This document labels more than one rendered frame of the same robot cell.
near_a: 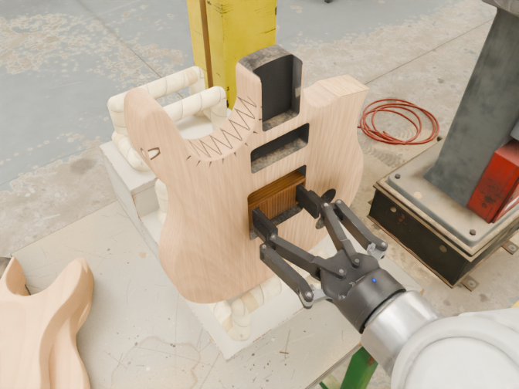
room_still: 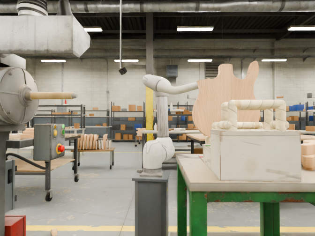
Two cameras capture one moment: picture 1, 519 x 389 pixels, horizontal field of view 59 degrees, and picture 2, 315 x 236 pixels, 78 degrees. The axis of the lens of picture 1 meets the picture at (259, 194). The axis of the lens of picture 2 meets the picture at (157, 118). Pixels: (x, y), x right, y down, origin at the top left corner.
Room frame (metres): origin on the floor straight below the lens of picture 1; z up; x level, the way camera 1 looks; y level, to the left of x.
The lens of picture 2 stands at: (1.49, 0.34, 1.13)
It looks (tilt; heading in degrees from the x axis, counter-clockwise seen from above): 1 degrees up; 218
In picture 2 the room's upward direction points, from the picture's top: straight up
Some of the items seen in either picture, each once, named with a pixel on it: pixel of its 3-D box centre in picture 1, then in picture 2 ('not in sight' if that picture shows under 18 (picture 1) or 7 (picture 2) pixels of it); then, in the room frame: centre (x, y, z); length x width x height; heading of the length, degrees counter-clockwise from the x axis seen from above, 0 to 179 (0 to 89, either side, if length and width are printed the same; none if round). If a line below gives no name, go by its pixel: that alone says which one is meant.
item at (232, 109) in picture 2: (198, 93); (232, 117); (0.78, 0.13, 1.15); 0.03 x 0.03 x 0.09
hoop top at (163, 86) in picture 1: (157, 89); (256, 104); (0.73, 0.20, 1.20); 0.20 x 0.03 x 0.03; 126
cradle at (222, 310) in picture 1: (224, 313); not in sight; (0.38, 0.06, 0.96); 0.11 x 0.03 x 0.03; 37
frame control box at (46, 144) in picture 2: not in sight; (35, 146); (1.04, -0.89, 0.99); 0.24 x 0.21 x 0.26; 127
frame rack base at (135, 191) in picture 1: (181, 169); (251, 152); (0.69, 0.17, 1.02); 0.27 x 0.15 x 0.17; 127
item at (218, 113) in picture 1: (218, 114); (225, 117); (0.71, 0.08, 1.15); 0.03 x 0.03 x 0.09
